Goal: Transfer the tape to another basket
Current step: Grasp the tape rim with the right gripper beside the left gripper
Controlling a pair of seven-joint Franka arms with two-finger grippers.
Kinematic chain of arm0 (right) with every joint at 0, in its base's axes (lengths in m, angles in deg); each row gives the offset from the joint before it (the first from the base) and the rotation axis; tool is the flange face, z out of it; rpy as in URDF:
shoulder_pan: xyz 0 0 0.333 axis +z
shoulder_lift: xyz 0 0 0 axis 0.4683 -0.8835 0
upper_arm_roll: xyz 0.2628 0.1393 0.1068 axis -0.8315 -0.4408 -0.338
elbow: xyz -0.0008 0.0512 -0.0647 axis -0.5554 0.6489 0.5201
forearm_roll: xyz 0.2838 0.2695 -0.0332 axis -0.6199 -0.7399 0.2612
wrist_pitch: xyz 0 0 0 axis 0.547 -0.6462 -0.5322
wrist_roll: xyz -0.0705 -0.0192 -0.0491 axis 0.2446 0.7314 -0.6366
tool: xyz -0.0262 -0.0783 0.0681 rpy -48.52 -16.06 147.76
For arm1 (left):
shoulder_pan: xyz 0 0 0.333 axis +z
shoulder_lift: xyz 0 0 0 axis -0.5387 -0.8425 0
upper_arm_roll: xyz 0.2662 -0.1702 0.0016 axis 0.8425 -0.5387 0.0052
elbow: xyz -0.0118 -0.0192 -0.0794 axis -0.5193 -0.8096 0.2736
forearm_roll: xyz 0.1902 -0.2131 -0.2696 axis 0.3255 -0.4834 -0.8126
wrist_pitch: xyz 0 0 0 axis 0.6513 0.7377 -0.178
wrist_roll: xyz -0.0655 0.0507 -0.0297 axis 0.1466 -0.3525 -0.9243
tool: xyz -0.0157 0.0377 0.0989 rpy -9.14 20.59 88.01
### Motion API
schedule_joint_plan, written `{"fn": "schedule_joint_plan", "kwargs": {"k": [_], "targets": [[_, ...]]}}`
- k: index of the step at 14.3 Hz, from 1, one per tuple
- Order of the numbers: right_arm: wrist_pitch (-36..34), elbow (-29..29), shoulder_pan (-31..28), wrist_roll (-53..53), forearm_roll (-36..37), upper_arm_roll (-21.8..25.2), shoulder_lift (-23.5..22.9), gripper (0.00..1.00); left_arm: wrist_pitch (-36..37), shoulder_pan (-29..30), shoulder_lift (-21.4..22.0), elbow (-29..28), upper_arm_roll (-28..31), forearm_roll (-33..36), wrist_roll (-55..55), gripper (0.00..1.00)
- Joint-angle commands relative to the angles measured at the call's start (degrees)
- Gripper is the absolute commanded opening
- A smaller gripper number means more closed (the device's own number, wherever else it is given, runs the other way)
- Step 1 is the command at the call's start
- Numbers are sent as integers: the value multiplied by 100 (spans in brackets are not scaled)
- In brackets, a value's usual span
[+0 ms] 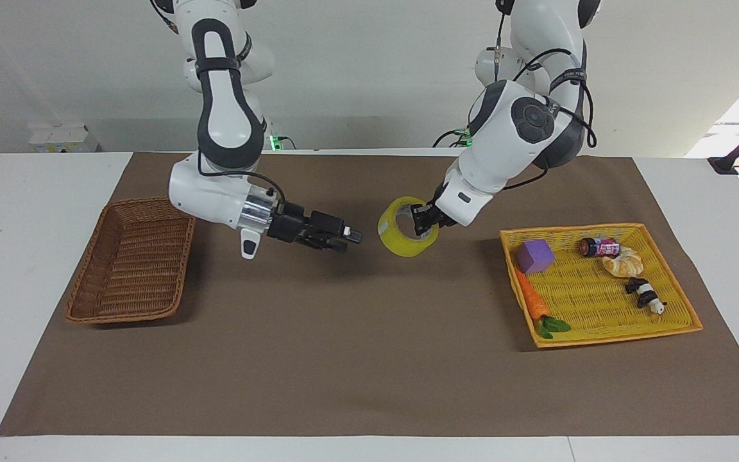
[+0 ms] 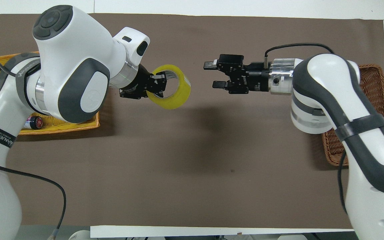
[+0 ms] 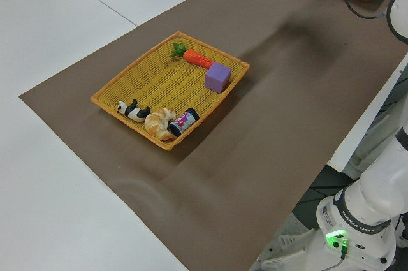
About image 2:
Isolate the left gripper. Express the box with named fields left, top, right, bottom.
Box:
left=118, top=64, right=153, bottom=100

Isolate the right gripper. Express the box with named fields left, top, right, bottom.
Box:
left=203, top=54, right=271, bottom=94

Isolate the yellow tape roll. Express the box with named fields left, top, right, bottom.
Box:
left=146, top=64, right=192, bottom=110

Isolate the brown wicker basket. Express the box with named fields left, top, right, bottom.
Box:
left=322, top=64, right=384, bottom=167

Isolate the small bottle with dark cap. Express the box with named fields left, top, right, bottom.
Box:
left=23, top=115, right=44, bottom=130

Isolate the black cable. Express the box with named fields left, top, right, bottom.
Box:
left=264, top=43, right=335, bottom=64
left=337, top=150, right=348, bottom=214
left=0, top=156, right=67, bottom=240

